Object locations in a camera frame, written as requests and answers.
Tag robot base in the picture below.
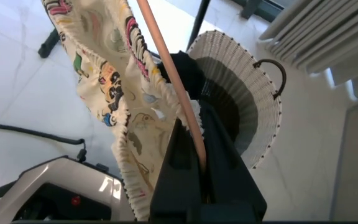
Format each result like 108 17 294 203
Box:
0 155 136 222

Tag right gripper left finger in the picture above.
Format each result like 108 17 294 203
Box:
150 119 204 222

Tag white laundry basket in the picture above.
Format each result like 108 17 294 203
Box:
186 30 287 170

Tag black cable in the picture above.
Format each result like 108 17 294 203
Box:
0 121 88 163

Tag cream printed garment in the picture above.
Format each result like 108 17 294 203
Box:
41 0 204 222

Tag pink clothes hanger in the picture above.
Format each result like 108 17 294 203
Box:
136 0 207 172

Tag beige curtain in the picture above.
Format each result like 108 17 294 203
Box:
258 0 358 100

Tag black clothes rack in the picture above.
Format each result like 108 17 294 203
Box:
37 0 211 59

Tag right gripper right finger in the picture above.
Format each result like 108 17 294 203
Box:
199 100 267 222

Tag window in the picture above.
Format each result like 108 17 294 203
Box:
228 0 295 22

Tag black garment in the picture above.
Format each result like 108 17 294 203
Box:
157 51 206 100

